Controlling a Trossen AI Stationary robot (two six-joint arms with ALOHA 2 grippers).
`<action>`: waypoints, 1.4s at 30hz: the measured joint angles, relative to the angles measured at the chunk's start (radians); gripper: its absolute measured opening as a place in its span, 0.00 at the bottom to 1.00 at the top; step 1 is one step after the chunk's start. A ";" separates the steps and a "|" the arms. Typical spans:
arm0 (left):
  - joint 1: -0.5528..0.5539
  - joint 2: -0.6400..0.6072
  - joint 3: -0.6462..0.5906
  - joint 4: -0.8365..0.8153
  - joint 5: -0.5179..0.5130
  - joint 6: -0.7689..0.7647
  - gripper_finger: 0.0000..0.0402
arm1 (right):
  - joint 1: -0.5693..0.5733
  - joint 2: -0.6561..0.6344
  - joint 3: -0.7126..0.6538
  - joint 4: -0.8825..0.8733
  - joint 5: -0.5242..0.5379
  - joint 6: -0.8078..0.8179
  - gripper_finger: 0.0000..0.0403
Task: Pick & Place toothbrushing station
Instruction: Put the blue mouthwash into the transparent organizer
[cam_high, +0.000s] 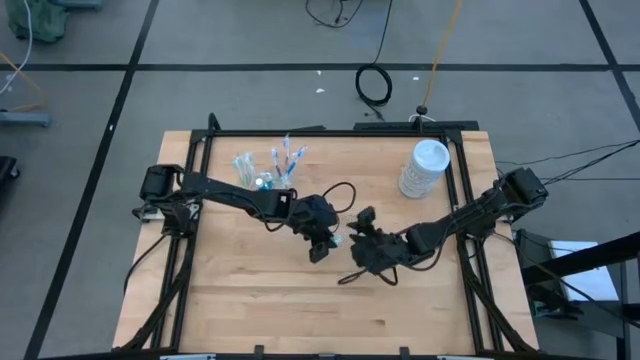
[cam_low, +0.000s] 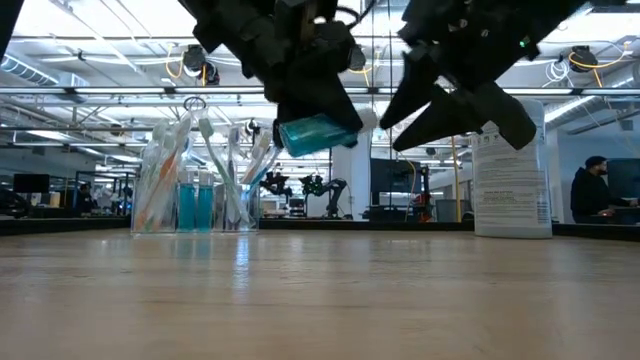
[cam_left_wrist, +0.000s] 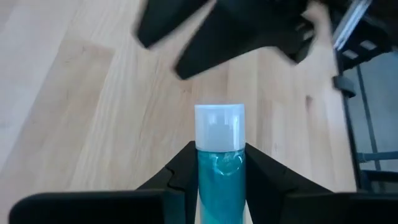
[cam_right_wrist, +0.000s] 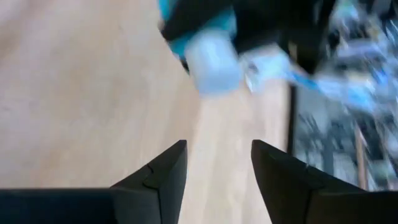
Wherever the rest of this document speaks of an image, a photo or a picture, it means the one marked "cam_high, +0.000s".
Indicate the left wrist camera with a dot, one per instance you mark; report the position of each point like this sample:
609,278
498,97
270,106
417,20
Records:
320,252

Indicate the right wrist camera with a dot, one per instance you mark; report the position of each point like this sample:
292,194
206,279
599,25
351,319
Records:
366,216

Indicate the black table frame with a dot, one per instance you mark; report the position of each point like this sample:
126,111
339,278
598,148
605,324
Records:
197,150

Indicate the purple white toothbrush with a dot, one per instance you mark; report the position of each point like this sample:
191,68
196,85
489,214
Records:
287,147

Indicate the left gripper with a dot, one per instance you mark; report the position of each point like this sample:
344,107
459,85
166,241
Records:
315,215

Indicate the clear acrylic holder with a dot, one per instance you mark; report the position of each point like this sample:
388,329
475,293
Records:
280,182

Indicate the green white toothbrush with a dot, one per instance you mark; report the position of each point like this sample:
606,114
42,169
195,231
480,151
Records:
239,167
248,167

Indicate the teal toothbrush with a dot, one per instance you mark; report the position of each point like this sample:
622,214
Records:
340,240

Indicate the white box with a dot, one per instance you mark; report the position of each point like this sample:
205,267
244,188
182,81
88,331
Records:
595,280

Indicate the green bag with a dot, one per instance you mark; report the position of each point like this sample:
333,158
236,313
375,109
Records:
40,20

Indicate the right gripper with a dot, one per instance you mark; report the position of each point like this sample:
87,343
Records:
380,250

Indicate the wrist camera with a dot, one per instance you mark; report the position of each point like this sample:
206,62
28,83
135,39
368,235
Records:
320,252
366,216

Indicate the white wipes canister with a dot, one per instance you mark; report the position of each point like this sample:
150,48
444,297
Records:
425,170

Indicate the black side cart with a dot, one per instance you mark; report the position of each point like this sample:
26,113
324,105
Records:
575,262

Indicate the black loop bracket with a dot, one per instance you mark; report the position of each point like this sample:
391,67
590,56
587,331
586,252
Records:
214,122

